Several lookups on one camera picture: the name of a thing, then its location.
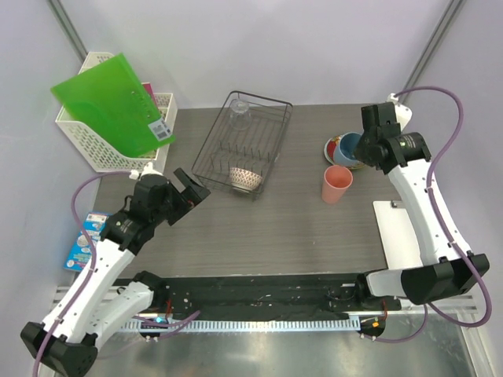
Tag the green plastic file folder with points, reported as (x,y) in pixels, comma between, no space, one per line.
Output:
(111,100)

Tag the white clipboard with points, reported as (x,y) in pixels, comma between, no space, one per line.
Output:
(397,236)

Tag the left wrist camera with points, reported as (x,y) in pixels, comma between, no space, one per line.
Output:
(147,169)

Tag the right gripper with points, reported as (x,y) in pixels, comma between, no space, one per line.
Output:
(359,152)

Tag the red floral plate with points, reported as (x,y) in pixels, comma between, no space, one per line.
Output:
(330,149)

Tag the clear glass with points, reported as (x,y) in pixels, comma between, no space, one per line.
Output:
(239,115)

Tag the wire dish rack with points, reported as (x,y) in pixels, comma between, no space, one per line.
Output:
(256,148)

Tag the white cable duct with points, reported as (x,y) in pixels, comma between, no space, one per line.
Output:
(208,326)

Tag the pink plastic cup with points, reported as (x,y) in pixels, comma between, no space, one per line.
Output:
(336,181)

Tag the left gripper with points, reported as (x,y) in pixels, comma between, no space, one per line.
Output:
(191,196)

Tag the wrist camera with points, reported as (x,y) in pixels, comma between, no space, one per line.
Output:
(147,169)
(402,112)

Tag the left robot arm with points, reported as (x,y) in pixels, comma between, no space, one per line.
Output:
(69,338)

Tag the blue plastic cup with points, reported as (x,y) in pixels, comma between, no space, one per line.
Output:
(344,152)

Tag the patterned ceramic bowl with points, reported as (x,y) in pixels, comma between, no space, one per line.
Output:
(243,179)

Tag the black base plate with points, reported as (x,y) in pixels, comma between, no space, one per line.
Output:
(323,296)

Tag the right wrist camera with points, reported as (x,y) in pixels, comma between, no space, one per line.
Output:
(402,112)

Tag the blue booklet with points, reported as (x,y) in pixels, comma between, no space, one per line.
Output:
(80,252)

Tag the white file organizer basket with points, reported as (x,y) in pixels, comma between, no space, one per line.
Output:
(101,156)

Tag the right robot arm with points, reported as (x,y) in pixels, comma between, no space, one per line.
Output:
(265,213)

